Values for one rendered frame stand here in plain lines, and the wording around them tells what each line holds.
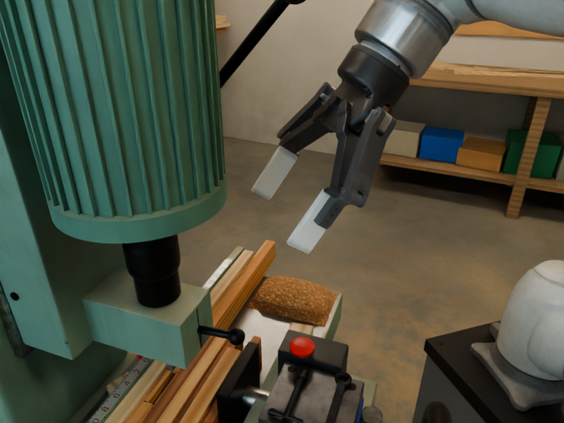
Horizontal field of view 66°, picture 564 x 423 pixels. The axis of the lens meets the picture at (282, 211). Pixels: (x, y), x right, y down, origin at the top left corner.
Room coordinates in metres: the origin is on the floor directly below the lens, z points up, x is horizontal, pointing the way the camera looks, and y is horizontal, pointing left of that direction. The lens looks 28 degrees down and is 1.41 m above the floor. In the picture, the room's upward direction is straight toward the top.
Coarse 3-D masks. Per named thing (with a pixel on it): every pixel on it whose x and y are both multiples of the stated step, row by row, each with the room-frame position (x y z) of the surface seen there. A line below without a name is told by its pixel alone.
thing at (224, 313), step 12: (264, 252) 0.70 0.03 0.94; (252, 264) 0.66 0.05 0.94; (264, 264) 0.69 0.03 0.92; (240, 276) 0.63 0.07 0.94; (252, 276) 0.63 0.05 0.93; (240, 288) 0.59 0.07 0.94; (252, 288) 0.63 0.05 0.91; (228, 300) 0.56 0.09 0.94; (240, 300) 0.59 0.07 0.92; (216, 312) 0.53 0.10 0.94; (228, 312) 0.55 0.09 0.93; (216, 324) 0.51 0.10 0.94; (228, 324) 0.54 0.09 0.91; (168, 372) 0.41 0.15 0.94; (156, 384) 0.39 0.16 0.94; (132, 420) 0.34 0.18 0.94
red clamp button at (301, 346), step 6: (294, 342) 0.38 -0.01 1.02; (300, 342) 0.38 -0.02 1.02; (306, 342) 0.38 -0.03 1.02; (312, 342) 0.38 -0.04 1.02; (294, 348) 0.37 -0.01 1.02; (300, 348) 0.37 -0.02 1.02; (306, 348) 0.37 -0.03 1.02; (312, 348) 0.38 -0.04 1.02; (294, 354) 0.37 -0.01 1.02; (300, 354) 0.37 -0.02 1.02; (306, 354) 0.37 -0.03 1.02
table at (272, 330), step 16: (256, 288) 0.64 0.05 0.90; (336, 304) 0.60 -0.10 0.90; (240, 320) 0.56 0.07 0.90; (256, 320) 0.56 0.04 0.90; (272, 320) 0.56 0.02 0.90; (288, 320) 0.56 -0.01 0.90; (336, 320) 0.59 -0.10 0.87; (272, 336) 0.52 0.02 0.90; (320, 336) 0.52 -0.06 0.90; (272, 352) 0.49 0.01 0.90
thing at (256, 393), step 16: (256, 352) 0.40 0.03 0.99; (240, 368) 0.37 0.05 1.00; (256, 368) 0.40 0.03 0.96; (224, 384) 0.35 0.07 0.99; (240, 384) 0.36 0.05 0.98; (256, 384) 0.40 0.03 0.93; (224, 400) 0.33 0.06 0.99; (240, 400) 0.36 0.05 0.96; (224, 416) 0.33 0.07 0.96; (240, 416) 0.35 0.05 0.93
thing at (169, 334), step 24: (96, 288) 0.43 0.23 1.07; (120, 288) 0.43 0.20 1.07; (192, 288) 0.43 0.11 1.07; (96, 312) 0.40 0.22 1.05; (120, 312) 0.39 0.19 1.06; (144, 312) 0.38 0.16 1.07; (168, 312) 0.38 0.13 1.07; (192, 312) 0.39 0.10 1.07; (96, 336) 0.41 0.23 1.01; (120, 336) 0.39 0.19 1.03; (144, 336) 0.38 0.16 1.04; (168, 336) 0.37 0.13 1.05; (192, 336) 0.38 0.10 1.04; (168, 360) 0.37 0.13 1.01; (192, 360) 0.38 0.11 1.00
